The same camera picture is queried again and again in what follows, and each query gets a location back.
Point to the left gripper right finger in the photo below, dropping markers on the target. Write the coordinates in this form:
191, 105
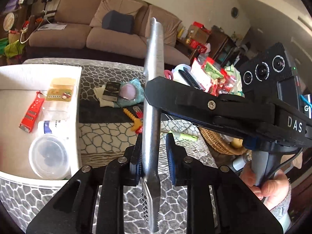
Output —
186, 171

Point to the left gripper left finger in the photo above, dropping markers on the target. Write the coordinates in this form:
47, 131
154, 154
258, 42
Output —
123, 171

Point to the round clear plastic container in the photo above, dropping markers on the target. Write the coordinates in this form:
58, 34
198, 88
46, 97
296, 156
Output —
48, 158

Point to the red plastic grater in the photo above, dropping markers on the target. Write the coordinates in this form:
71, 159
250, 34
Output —
29, 119

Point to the silver metal grater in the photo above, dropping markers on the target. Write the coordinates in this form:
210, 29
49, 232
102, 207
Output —
151, 188

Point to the grey sleeve forearm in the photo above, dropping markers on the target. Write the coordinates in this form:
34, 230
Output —
281, 212

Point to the person's right hand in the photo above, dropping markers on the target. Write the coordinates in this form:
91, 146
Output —
277, 192

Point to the bananas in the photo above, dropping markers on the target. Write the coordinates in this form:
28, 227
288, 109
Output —
237, 143

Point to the wicker basket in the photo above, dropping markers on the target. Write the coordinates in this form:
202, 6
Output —
219, 143

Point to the yellow plastic tool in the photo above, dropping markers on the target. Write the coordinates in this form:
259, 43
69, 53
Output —
137, 123

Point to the red snack bags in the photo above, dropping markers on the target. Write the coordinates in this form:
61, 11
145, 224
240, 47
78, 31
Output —
216, 80

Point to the teal cloth pouch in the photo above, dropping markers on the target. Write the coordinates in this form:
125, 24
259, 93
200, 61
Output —
139, 97

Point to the black small box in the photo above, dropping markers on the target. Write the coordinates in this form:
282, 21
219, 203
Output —
111, 91

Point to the pink round pad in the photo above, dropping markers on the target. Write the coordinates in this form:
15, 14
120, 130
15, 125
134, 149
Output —
128, 91

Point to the patterned fleece blanket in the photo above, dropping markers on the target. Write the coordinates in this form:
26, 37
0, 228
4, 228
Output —
94, 176

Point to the black remote control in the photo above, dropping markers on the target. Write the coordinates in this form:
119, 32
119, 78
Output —
186, 75

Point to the pink handbag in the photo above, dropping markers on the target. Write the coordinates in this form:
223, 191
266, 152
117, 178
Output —
168, 74

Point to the white cardboard box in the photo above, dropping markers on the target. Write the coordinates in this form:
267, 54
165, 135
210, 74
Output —
19, 84

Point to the brown sofa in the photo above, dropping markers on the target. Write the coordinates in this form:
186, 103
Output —
107, 30

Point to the dark blue cushion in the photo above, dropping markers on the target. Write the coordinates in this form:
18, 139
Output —
118, 22

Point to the green bag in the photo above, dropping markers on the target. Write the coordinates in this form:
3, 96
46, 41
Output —
14, 49

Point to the left beige sofa pillow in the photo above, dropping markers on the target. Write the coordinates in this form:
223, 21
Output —
128, 7

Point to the round white tin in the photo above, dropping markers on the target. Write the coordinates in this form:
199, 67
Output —
9, 21

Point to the wire whisk rack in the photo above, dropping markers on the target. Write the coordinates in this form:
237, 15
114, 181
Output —
178, 124

